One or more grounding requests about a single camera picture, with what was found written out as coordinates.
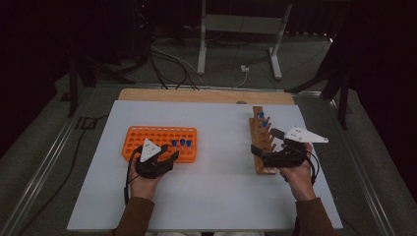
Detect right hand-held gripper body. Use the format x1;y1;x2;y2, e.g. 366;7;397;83
261;126;329;169

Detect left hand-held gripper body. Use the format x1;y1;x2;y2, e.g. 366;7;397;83
135;138;174;180

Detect wooden test tube rack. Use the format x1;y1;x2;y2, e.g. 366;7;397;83
248;105;278;176

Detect orange test tube rack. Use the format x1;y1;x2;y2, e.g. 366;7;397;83
121;125;198;164

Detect person's left hand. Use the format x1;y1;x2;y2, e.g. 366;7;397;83
128;161;165;201

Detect person's right hand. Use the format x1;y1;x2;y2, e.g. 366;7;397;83
278;142;317;202

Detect black tripod stand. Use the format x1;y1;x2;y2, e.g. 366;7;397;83
284;32;351;131
67;53;136;118

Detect white metal stand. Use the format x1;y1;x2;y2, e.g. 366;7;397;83
196;0;293;81

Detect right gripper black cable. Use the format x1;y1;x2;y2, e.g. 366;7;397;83
306;148;322;186

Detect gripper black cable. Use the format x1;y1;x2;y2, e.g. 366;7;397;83
123;146;145;206
306;148;322;186

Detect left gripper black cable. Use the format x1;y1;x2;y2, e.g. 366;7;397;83
123;146;145;206

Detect white floor cable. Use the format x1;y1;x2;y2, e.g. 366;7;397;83
233;70;249;89

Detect aluminium floor rail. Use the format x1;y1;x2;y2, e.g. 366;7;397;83
328;97;397;236
0;87;94;236

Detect black floor cables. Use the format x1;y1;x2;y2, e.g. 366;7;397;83
148;43;201;91

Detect thin black floor cable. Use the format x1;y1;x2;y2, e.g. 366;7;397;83
18;114;110;236

